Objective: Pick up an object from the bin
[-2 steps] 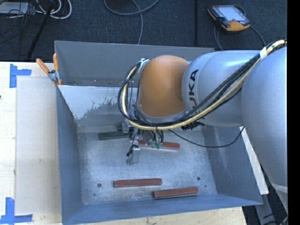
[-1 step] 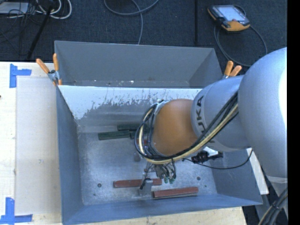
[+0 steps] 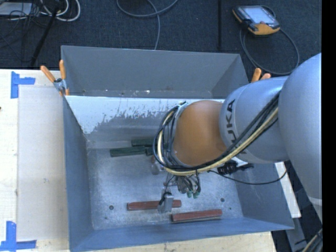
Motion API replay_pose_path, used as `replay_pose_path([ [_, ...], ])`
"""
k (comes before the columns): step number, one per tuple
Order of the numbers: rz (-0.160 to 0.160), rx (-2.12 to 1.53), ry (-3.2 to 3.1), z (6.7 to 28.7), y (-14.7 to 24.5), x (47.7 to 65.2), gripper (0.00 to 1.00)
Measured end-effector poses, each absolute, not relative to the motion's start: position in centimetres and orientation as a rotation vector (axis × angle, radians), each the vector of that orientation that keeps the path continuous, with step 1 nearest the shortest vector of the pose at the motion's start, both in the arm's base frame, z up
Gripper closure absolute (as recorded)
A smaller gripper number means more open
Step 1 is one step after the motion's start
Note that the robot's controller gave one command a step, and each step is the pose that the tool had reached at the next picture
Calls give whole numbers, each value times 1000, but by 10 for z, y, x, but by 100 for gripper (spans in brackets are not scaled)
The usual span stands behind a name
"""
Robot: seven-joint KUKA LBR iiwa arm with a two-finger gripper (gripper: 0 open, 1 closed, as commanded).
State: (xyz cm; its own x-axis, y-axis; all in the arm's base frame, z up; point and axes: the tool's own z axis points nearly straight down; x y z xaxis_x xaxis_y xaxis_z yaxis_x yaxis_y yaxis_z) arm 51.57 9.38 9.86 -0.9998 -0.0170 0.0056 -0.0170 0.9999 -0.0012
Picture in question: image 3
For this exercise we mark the dark green flat block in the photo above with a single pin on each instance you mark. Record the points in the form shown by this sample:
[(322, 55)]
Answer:
[(141, 142), (127, 151)]

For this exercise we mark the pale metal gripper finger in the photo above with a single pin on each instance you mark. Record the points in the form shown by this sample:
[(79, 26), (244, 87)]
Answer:
[(161, 205), (169, 203)]

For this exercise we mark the grey metal bin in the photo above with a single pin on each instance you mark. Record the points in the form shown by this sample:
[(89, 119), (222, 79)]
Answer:
[(126, 182)]

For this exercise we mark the black cylinder on white bracket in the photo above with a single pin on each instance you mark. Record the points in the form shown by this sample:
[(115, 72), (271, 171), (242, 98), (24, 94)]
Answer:
[(229, 168)]

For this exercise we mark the red-brown flat block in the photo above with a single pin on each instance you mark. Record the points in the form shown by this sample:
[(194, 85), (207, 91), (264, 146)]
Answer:
[(141, 205), (197, 215)]

